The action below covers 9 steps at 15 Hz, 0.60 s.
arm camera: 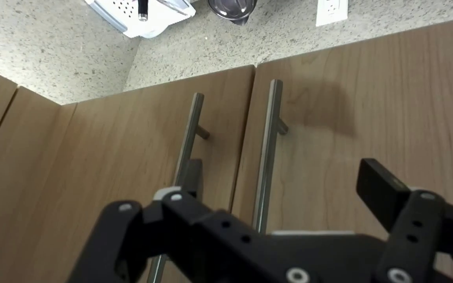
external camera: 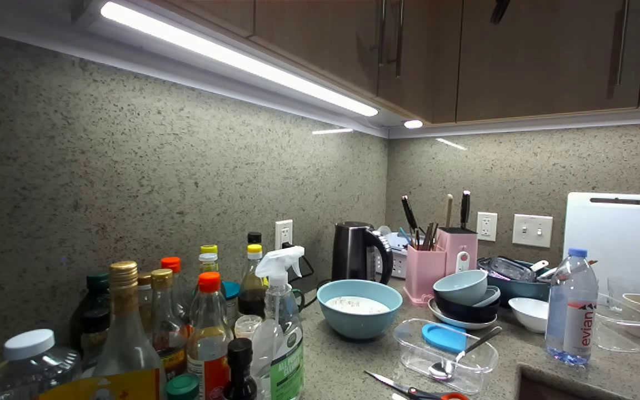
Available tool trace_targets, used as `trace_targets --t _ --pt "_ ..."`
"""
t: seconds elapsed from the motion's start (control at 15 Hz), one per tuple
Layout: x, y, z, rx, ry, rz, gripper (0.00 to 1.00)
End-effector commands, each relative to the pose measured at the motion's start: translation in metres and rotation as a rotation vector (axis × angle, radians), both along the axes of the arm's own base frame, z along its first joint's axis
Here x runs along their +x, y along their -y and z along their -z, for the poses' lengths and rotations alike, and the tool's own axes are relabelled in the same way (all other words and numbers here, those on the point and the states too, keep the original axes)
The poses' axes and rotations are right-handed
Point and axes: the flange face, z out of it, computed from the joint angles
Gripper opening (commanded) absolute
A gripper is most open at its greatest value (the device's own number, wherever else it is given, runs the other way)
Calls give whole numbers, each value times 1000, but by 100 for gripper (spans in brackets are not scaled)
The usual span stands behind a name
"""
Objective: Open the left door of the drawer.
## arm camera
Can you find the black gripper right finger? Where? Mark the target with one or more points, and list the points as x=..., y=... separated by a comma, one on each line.
x=416, y=225

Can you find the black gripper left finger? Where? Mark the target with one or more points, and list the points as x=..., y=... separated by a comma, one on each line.
x=117, y=236

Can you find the wooden upper cabinets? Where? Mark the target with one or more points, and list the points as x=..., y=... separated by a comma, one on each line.
x=22, y=173

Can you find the white dish rack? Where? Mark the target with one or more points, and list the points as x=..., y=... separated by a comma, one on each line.
x=158, y=21

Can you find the black electric kettle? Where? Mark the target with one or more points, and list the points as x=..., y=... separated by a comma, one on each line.
x=232, y=10

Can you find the white wall outlet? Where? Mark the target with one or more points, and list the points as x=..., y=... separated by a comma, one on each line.
x=331, y=10

